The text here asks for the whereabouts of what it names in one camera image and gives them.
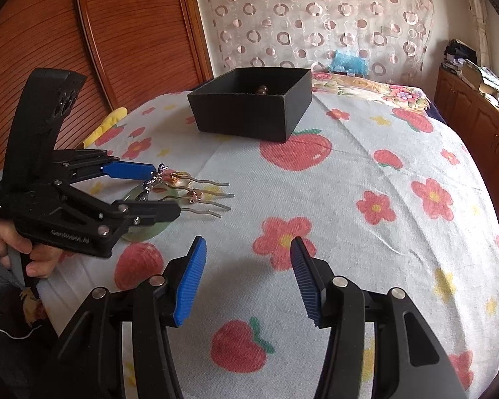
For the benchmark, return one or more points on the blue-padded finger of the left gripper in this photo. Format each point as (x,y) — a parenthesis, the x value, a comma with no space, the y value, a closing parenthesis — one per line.
(129,170)

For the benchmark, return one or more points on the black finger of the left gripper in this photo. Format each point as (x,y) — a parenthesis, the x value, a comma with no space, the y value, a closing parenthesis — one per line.
(143,213)

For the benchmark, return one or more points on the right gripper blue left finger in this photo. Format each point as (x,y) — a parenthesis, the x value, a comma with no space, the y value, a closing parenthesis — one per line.
(184,276)

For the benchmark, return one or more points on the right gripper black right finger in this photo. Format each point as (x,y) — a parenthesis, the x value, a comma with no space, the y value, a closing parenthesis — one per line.
(314,279)

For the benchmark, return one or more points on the black open jewelry box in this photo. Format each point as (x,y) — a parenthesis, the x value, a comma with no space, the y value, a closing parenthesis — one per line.
(263,103)

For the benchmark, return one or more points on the person's left hand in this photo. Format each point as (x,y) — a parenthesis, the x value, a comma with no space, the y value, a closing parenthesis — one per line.
(43,258)

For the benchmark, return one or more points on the green jade bangle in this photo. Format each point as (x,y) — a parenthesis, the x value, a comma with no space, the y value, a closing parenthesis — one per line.
(144,233)

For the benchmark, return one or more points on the yellow plush toy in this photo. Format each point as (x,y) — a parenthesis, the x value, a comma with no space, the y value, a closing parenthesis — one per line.
(107,129)

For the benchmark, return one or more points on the rose gold hairpin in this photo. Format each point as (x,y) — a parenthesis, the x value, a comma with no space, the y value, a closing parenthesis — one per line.
(195,194)

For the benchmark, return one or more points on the silver hairpin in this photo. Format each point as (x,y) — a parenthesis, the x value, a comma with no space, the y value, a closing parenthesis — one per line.
(199,206)

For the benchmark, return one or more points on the strawberry flower print sheet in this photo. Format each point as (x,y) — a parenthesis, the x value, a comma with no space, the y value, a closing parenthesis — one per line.
(386,196)

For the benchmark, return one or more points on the wooden headboard panel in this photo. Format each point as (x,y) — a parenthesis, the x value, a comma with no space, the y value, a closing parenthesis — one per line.
(129,50)

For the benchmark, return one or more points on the floral quilt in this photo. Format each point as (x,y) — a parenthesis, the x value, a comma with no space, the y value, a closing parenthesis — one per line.
(402,96)

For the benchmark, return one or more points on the circle pattern curtain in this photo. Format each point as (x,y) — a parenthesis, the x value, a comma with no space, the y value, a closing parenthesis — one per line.
(389,36)

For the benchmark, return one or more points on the blue plastic bag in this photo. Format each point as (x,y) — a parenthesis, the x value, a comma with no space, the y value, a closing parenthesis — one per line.
(349,64)

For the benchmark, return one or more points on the wooden side cabinet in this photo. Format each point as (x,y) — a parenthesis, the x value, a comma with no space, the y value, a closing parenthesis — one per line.
(476,121)

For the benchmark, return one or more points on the clutter pile on cabinet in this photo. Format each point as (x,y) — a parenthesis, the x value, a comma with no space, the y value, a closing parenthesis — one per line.
(461,60)

